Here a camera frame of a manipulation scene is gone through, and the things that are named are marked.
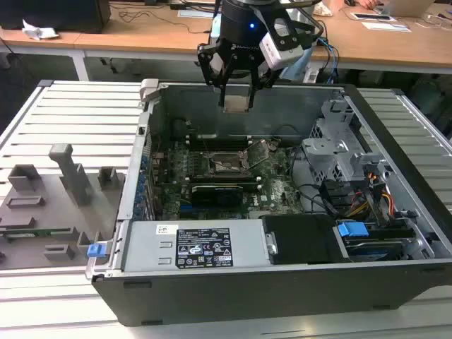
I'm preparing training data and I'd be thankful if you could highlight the black graphics card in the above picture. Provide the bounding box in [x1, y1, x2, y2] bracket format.
[190, 183, 245, 208]

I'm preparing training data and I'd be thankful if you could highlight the silver CPU plate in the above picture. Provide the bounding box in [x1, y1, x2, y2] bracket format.
[222, 94, 251, 114]

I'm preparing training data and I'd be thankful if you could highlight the blue cable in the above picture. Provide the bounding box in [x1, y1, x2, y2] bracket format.
[316, 37, 340, 84]

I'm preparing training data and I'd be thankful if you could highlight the silver disk bay cage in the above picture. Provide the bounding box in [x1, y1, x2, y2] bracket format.
[302, 98, 393, 186]

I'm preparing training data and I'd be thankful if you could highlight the CPU socket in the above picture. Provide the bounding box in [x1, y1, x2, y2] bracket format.
[208, 152, 254, 177]

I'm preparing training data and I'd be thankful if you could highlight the orange yellow wire bundle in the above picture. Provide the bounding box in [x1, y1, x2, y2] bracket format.
[347, 171, 395, 217]

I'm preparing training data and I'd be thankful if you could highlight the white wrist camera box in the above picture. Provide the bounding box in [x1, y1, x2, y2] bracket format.
[259, 33, 305, 70]

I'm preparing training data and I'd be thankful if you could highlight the blue expansion slot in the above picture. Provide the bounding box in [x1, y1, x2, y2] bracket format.
[179, 203, 213, 219]

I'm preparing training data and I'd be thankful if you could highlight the black open PC case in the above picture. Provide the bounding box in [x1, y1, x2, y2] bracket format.
[86, 79, 452, 328]

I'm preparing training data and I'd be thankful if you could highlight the white tablet dark screen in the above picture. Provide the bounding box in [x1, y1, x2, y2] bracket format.
[352, 12, 395, 21]

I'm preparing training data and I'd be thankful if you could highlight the white crinkled bag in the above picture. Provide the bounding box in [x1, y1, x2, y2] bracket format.
[313, 0, 333, 18]

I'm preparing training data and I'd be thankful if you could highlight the black monitor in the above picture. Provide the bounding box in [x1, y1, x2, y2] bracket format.
[0, 0, 112, 35]

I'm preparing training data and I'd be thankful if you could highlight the grey case handle latch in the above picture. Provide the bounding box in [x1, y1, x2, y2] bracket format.
[139, 78, 160, 103]

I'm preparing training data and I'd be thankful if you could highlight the white paper sheet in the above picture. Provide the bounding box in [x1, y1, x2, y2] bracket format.
[362, 20, 412, 33]

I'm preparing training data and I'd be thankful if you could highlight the black RAM slot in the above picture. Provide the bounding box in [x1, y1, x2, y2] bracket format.
[188, 141, 249, 151]
[182, 172, 258, 181]
[184, 177, 261, 187]
[186, 135, 249, 144]

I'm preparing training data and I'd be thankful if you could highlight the green motherboard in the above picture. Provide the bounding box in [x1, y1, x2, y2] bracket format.
[150, 136, 308, 222]

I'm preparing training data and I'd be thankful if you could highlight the wooden desk white frame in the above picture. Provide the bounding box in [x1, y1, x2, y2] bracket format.
[0, 0, 227, 83]
[310, 0, 452, 76]

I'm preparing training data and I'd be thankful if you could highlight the hard disk blue label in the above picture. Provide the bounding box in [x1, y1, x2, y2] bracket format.
[344, 239, 403, 262]

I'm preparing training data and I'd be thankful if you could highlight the crumpled white paper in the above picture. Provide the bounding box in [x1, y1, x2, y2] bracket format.
[21, 19, 60, 40]

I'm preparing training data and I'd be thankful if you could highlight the black plastic shroud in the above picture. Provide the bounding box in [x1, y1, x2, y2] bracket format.
[263, 213, 350, 266]

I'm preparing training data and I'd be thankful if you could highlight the beige laptop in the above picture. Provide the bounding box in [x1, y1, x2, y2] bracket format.
[383, 0, 434, 18]

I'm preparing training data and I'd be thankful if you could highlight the grey parts rack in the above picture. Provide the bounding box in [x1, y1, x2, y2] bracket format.
[0, 143, 128, 271]

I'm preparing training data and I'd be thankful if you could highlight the green RAM stick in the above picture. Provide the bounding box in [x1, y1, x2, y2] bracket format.
[0, 227, 71, 237]

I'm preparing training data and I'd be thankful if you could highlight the grey metal power supply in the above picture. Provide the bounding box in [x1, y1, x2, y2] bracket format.
[121, 218, 270, 273]

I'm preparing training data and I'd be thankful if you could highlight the black power supply label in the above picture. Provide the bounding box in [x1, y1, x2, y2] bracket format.
[175, 227, 233, 268]

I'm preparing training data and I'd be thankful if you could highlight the blue disk carrier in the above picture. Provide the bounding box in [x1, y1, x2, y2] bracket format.
[337, 220, 370, 248]

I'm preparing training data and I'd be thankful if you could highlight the pale paper sheet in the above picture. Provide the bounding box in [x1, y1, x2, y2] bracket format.
[178, 9, 217, 18]

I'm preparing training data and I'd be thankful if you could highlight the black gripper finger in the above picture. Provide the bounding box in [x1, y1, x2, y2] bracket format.
[246, 52, 280, 109]
[196, 42, 238, 108]

